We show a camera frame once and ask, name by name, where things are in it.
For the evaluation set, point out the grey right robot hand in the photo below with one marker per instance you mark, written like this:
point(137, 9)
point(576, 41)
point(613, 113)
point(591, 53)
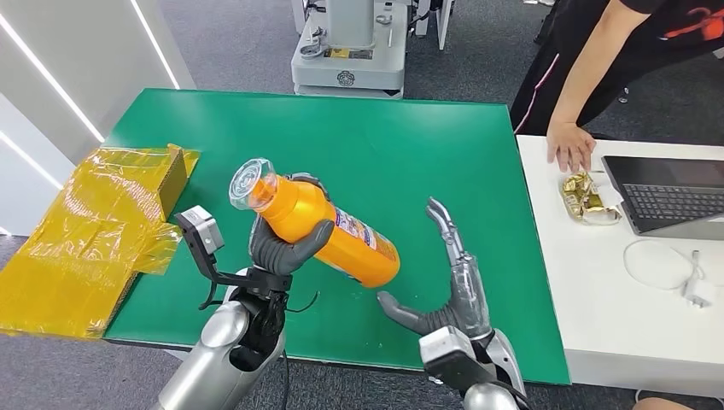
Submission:
point(466, 294)

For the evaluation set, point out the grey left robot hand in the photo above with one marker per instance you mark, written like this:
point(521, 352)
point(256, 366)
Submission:
point(277, 254)

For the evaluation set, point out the orange bottle with clear cap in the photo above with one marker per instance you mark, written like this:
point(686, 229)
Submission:
point(305, 215)

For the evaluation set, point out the person's right forearm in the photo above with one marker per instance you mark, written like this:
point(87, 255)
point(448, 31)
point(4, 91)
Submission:
point(588, 68)

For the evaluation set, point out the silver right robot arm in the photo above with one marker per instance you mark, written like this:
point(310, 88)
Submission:
point(498, 390)

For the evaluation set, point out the grey robot base machine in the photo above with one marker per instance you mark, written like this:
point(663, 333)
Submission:
point(350, 68)

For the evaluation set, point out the grey table foot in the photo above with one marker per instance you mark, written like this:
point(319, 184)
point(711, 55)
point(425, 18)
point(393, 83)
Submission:
point(435, 381)

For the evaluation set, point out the golden foil snack wrapper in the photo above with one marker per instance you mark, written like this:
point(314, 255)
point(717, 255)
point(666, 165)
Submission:
point(585, 198)

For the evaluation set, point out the person's right hand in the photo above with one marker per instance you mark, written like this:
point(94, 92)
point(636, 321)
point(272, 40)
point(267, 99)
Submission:
point(571, 144)

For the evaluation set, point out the yellow taped cardboard box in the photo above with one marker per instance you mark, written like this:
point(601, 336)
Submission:
point(85, 237)

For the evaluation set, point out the dark grey laptop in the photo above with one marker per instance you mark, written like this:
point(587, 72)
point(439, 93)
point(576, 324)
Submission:
point(667, 198)

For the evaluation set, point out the tan rounded object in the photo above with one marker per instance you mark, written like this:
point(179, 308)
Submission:
point(662, 404)

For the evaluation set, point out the white charger adapter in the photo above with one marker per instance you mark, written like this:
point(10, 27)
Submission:
point(698, 293)

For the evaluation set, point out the chrome office chair base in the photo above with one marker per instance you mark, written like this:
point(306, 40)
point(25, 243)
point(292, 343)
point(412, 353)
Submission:
point(622, 95)

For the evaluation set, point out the white furniture leg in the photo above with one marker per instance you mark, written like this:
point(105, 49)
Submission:
point(441, 22)

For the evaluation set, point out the person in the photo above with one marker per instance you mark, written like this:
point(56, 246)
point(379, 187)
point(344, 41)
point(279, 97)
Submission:
point(650, 39)

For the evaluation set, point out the black left camera bracket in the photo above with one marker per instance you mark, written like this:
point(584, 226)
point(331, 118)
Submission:
point(226, 278)

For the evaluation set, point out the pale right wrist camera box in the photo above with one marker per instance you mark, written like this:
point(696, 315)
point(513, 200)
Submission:
point(447, 351)

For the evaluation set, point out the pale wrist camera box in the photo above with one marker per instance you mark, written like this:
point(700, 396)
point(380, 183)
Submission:
point(206, 229)
point(447, 351)

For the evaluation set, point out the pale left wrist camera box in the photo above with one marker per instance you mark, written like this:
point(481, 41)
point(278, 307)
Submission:
point(206, 229)

